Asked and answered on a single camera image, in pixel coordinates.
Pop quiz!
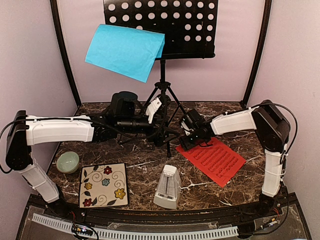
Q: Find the blue sheet music page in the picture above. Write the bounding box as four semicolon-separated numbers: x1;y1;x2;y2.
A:
85;24;165;83

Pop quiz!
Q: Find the green ceramic bowl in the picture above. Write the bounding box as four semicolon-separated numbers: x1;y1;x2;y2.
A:
56;151;80;174

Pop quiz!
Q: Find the square floral plate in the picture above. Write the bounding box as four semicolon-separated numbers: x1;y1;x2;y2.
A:
78;162;129;209

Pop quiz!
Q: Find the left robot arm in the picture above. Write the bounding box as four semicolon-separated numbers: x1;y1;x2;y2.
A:
4;91;170;218

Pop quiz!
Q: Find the red sheet music page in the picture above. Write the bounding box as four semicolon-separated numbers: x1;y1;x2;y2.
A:
176;137;246;188

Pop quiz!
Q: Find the right black frame post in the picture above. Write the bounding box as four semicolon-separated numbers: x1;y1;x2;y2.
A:
240;0;273;108

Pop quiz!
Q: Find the black frame post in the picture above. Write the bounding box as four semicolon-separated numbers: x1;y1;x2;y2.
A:
49;0;82;108
240;0;273;108

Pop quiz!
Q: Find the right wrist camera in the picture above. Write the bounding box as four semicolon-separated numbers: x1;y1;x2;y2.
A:
179;118;191;136

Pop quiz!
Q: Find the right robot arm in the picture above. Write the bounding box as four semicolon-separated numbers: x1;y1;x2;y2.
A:
179;100;291;198

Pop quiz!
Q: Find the white metronome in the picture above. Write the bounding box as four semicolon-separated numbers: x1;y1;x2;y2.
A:
153;164;182;210

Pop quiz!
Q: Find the black music stand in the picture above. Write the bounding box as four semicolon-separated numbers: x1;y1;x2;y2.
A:
104;0;218;145

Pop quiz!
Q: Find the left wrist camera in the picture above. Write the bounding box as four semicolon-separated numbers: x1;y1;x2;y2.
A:
144;95;164;124

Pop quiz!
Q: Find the white cable duct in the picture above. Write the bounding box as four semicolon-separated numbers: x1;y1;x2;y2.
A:
31;213;239;240

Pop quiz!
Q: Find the left black frame post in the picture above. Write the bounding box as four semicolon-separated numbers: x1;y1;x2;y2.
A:
49;0;82;108

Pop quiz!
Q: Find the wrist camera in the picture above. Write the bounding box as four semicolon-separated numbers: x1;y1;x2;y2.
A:
144;95;164;124
179;118;191;136

